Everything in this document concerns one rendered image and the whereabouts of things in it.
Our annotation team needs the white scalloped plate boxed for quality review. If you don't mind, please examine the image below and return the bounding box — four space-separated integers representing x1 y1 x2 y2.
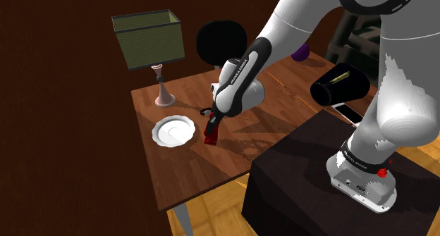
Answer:
152 115 197 148

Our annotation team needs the dark robot stand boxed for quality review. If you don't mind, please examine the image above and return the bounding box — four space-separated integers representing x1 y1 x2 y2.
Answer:
241 108 440 236

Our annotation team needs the black cylinder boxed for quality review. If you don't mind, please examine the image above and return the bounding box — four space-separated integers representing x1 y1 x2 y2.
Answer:
310 62 371 106

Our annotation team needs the purple ball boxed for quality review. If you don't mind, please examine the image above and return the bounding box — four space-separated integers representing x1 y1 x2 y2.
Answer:
291 42 310 63

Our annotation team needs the red flat object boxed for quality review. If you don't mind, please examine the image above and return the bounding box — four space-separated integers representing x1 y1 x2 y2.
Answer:
203 120 220 146

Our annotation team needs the dark furniture piece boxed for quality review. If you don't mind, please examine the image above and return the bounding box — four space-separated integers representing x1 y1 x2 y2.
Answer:
324 8 382 79

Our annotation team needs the green shade table lamp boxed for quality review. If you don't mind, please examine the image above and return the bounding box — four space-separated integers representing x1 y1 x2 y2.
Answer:
111 9 185 108

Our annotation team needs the small gold stick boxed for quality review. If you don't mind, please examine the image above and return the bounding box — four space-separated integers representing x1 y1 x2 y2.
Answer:
329 70 351 85

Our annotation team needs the wooden table with grey legs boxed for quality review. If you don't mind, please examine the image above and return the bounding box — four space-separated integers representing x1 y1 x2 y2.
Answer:
130 51 379 236

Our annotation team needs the white phone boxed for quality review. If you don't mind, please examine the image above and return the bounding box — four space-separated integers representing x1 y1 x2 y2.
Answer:
331 103 365 128

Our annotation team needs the black round-backed chair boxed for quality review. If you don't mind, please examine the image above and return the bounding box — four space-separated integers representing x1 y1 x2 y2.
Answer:
195 20 248 70

